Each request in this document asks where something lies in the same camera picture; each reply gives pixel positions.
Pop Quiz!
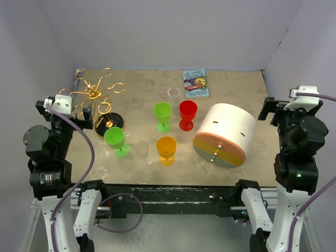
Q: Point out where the gold wine glass rack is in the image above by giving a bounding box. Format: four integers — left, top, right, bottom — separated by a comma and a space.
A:
59, 68, 125, 138

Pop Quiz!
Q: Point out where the clear wine glass front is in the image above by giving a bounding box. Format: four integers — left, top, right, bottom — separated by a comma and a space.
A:
135, 141, 152, 165

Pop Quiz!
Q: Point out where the red wine glass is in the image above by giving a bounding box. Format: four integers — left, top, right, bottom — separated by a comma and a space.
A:
179, 100, 197, 131

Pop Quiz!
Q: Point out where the white round drawer box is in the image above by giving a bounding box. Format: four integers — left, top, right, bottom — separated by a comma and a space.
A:
193, 103, 257, 168

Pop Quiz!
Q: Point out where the clear wine glass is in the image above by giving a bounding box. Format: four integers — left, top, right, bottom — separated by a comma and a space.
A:
135, 141, 152, 165
167, 88, 181, 111

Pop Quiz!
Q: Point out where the blue treehouse book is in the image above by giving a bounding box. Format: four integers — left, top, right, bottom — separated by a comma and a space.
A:
182, 69, 209, 98

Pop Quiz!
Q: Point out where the green wine glass centre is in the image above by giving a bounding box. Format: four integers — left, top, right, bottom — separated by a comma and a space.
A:
153, 102, 172, 133

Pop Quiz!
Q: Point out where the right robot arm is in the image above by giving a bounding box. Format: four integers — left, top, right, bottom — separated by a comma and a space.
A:
233, 97, 329, 251

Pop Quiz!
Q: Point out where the green wine glass front left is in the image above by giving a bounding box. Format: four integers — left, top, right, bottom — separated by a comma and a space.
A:
104, 127, 130, 158

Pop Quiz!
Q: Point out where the orange wine glass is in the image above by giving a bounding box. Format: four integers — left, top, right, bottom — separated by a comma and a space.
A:
156, 136, 177, 166

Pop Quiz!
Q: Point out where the green wine glass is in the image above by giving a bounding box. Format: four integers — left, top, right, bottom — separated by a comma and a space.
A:
104, 127, 130, 158
153, 102, 172, 133

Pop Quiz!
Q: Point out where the clear wine glass back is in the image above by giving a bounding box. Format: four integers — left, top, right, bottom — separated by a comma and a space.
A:
167, 88, 181, 111

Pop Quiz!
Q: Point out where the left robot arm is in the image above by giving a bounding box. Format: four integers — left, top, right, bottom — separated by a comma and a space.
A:
23, 96, 108, 251

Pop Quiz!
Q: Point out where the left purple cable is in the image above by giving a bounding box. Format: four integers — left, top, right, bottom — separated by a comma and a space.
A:
46, 103, 144, 252

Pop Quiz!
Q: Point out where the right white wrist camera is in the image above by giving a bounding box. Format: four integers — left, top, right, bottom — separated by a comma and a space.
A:
285, 85, 319, 111

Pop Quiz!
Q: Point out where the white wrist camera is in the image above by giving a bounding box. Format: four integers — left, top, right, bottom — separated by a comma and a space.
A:
285, 85, 319, 111
43, 94, 74, 117

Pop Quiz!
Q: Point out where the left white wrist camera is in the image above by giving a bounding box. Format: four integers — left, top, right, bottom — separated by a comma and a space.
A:
43, 94, 74, 117

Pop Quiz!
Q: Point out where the black base frame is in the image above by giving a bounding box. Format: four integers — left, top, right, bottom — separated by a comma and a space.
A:
70, 183, 266, 220

